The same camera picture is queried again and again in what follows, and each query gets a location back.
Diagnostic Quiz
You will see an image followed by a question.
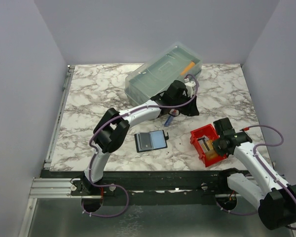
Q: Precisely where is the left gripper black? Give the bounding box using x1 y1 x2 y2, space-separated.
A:
171 92 199 117

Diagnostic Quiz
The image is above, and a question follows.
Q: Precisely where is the gold magnetic stripe card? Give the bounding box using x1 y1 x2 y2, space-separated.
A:
205 149 219 160

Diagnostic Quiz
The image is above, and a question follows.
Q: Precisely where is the stack of credit cards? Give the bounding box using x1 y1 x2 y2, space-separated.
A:
197 135 214 153

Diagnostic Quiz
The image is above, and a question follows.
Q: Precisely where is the red plastic bin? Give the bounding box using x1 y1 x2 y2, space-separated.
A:
190 124 227 167

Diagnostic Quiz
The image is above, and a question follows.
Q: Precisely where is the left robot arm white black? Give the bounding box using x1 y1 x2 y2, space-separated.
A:
81 79 199 195

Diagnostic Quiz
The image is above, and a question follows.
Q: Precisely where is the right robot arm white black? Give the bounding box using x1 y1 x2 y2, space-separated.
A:
213 118 296 231

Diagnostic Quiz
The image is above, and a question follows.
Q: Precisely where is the blue red screwdriver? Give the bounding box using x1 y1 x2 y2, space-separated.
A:
164 109 178 127

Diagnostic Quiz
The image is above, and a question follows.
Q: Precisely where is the orange tool inside box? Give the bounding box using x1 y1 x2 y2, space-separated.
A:
180 61 195 76

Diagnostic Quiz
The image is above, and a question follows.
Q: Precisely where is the clear plastic storage box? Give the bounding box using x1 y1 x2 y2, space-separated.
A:
124 43 202 107

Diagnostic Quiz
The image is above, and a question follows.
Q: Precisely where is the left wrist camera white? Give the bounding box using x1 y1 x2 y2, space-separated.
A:
185 79 196 97

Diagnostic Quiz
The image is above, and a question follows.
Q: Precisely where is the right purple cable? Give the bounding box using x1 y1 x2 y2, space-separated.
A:
240 125 296 229

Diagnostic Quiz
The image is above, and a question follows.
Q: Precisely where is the purple cable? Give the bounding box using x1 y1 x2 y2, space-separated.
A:
88 74 200 188
240 125 296 229

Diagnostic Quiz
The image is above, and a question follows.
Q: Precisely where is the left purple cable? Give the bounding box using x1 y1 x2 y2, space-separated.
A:
88 74 200 188

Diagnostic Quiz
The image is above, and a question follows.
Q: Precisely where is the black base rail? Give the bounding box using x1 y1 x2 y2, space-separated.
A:
71 170 247 205

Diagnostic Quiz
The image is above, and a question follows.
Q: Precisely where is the aluminium frame rail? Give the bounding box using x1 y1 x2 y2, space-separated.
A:
29 178 72 198

